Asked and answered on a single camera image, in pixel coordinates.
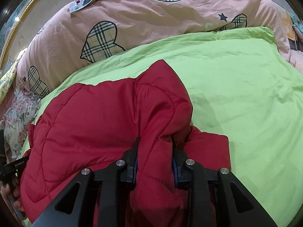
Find red quilted puffer jacket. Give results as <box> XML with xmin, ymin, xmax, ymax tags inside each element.
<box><xmin>20</xmin><ymin>60</ymin><xmax>231</xmax><ymax>226</ymax></box>

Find person's left hand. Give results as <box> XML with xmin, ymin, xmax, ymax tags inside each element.
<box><xmin>1</xmin><ymin>178</ymin><xmax>24</xmax><ymax>213</ymax></box>

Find floral white fabric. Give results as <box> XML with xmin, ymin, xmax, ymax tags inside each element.
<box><xmin>1</xmin><ymin>88</ymin><xmax>41</xmax><ymax>160</ymax></box>

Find yellow floral pillow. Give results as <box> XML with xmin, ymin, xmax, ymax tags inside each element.
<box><xmin>0</xmin><ymin>48</ymin><xmax>27</xmax><ymax>103</ymax></box>

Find light green bed sheet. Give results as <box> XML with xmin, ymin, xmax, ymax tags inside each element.
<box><xmin>35</xmin><ymin>27</ymin><xmax>302</xmax><ymax>226</ymax></box>

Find gold framed painting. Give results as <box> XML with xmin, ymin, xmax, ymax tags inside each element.
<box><xmin>1</xmin><ymin>0</ymin><xmax>39</xmax><ymax>69</ymax></box>

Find pink quilt with plaid hearts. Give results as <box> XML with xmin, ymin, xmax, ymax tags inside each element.
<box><xmin>15</xmin><ymin>0</ymin><xmax>302</xmax><ymax>97</ymax></box>

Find orange and teal cloth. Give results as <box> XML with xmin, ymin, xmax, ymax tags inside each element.
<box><xmin>278</xmin><ymin>7</ymin><xmax>302</xmax><ymax>52</ymax></box>

